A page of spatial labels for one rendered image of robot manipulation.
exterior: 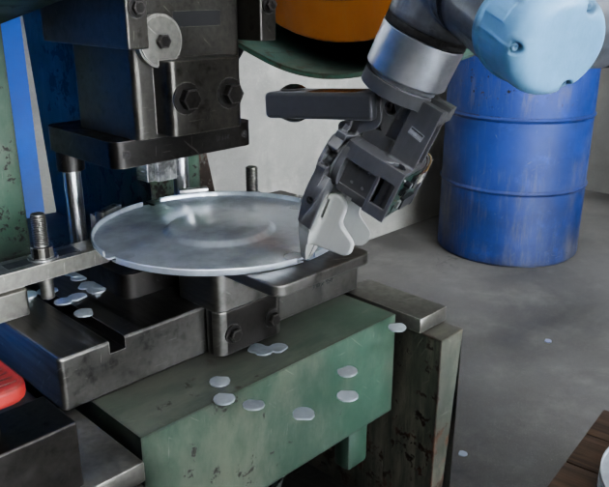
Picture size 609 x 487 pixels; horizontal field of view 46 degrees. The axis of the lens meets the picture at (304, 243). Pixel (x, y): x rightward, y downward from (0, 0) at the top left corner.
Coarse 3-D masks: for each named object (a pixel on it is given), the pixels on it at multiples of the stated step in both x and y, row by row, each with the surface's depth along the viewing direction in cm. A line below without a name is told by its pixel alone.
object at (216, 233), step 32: (224, 192) 98; (256, 192) 98; (96, 224) 84; (128, 224) 86; (160, 224) 86; (192, 224) 84; (224, 224) 84; (256, 224) 84; (288, 224) 86; (160, 256) 76; (192, 256) 76; (224, 256) 76; (256, 256) 76
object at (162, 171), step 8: (168, 160) 89; (176, 160) 91; (136, 168) 90; (144, 168) 89; (152, 168) 89; (160, 168) 89; (168, 168) 90; (176, 168) 91; (144, 176) 89; (152, 176) 89; (160, 176) 89; (168, 176) 90; (176, 176) 91
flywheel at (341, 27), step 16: (288, 0) 113; (304, 0) 111; (320, 0) 109; (336, 0) 107; (352, 0) 105; (368, 0) 102; (384, 0) 101; (288, 16) 114; (304, 16) 112; (320, 16) 110; (336, 16) 107; (352, 16) 105; (368, 16) 103; (384, 16) 101; (304, 32) 113; (320, 32) 110; (336, 32) 108; (352, 32) 106; (368, 32) 104
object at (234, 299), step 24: (312, 264) 74; (336, 264) 74; (360, 264) 77; (192, 288) 83; (216, 288) 80; (240, 288) 82; (264, 288) 70; (288, 288) 70; (216, 312) 81; (240, 312) 83; (264, 312) 86; (216, 336) 82; (240, 336) 82; (264, 336) 87
